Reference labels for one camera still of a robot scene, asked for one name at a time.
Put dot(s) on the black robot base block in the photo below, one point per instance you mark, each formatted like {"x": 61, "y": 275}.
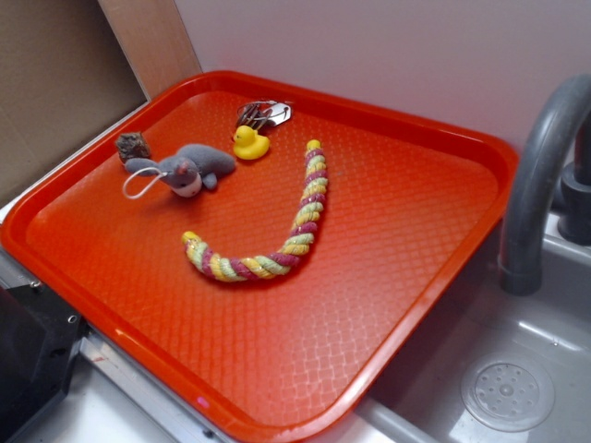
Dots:
{"x": 40, "y": 339}

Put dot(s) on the brown rough rock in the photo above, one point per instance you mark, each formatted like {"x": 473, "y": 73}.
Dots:
{"x": 131, "y": 146}

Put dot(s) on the orange plastic tray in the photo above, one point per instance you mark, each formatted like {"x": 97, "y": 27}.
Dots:
{"x": 409, "y": 202}

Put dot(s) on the yellow rubber duck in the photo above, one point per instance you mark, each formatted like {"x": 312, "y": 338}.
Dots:
{"x": 249, "y": 145}

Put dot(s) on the grey plush mouse toy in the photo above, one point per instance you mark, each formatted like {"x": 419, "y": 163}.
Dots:
{"x": 192, "y": 168}

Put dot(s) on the grey plastic sink basin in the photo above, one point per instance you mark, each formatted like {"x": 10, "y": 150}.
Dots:
{"x": 417, "y": 397}

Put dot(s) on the grey curved faucet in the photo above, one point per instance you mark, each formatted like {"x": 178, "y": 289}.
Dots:
{"x": 537, "y": 184}

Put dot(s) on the brown cardboard panel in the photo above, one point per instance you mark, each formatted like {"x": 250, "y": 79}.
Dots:
{"x": 70, "y": 69}

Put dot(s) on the round sink drain cover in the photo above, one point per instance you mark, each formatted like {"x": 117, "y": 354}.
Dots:
{"x": 507, "y": 392}

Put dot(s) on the multicolour twisted rope toy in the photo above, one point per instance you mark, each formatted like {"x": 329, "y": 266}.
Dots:
{"x": 299, "y": 241}

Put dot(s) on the dark grey faucet handle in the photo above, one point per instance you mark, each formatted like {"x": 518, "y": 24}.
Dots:
{"x": 574, "y": 224}

